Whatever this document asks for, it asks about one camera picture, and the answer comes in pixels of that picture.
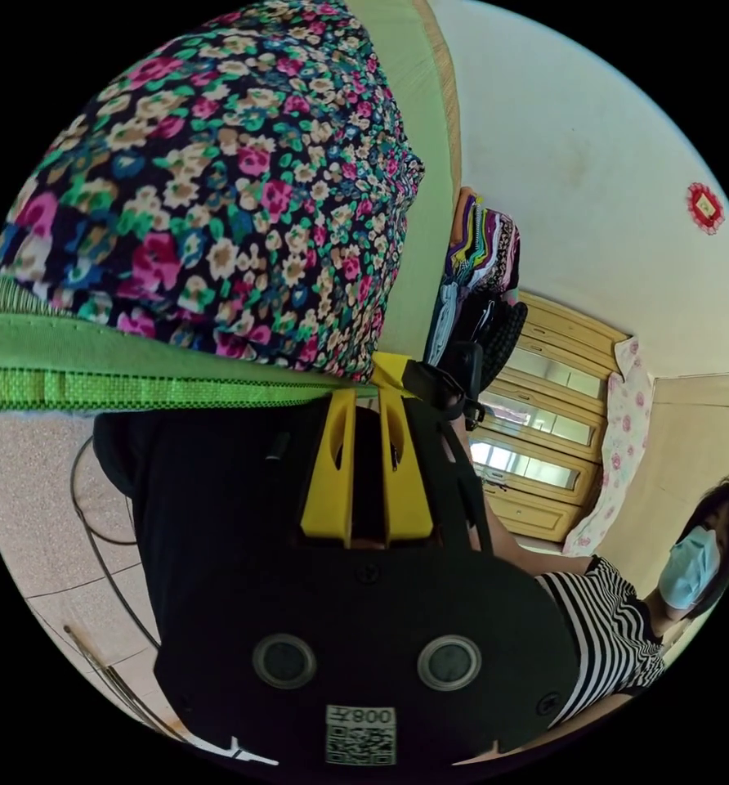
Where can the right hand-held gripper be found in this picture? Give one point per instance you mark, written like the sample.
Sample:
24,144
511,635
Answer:
447,383

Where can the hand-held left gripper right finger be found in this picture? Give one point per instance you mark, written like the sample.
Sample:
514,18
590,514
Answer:
408,490

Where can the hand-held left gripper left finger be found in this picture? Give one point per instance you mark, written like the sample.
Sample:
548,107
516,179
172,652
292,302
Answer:
324,490

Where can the floral patterned pants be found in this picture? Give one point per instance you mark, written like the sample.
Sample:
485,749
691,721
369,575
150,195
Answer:
217,202

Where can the person's right forearm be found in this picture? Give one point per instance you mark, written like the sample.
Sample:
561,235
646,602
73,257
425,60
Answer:
511,540

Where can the pile of clothes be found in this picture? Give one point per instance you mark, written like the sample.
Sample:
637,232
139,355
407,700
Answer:
478,276

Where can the yellow wooden cupboard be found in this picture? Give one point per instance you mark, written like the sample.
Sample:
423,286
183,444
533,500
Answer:
548,417

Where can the floral pink curtain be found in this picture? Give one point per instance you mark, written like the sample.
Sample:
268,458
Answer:
622,441

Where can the person's body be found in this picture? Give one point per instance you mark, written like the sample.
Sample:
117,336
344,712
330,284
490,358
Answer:
622,632

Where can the red wall ornament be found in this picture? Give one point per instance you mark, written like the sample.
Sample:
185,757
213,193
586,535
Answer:
706,208

